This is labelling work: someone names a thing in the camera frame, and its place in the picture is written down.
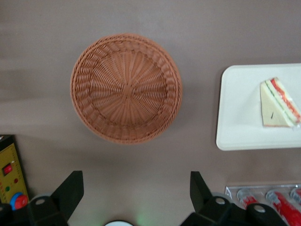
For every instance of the beige plastic tray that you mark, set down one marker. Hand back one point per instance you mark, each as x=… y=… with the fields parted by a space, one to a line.
x=237 y=117

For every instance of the red cola bottle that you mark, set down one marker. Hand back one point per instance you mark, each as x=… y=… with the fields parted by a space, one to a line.
x=296 y=193
x=284 y=207
x=247 y=199

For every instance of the clear acrylic bottle rack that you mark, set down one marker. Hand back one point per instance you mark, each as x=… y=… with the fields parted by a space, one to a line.
x=231 y=191

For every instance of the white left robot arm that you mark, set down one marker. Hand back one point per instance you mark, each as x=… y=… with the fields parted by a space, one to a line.
x=120 y=223

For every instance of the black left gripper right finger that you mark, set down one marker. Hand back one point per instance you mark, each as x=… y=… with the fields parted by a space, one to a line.
x=200 y=195

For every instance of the triangular sandwich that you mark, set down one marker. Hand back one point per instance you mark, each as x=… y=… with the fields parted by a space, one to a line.
x=274 y=106

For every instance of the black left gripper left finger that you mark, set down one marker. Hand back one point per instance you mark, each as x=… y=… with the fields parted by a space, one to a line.
x=70 y=193

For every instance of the round brown wicker basket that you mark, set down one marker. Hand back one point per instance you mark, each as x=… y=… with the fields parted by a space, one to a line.
x=127 y=89

